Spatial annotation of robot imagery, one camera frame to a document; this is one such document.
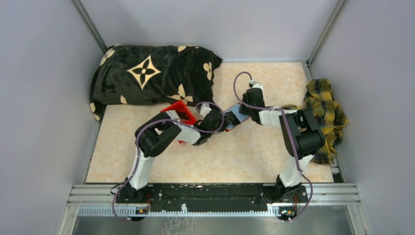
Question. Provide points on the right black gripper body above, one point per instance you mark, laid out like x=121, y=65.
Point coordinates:
x=245, y=110

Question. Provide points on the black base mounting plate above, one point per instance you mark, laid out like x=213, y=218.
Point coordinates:
x=245, y=197

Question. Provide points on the aluminium frame rail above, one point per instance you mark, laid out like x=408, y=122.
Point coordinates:
x=100, y=200

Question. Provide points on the black floral pillow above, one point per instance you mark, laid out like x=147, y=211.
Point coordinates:
x=150, y=75

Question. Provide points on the yellow plaid cloth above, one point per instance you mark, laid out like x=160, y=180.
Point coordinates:
x=329, y=115

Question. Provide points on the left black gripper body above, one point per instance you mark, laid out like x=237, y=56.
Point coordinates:
x=218, y=126

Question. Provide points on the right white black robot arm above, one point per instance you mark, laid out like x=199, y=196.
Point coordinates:
x=302, y=136

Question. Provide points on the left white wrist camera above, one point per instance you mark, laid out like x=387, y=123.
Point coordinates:
x=205, y=109

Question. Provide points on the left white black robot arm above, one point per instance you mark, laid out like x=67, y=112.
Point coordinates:
x=153, y=138

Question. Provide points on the red plastic bin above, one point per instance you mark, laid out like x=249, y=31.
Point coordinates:
x=179, y=111

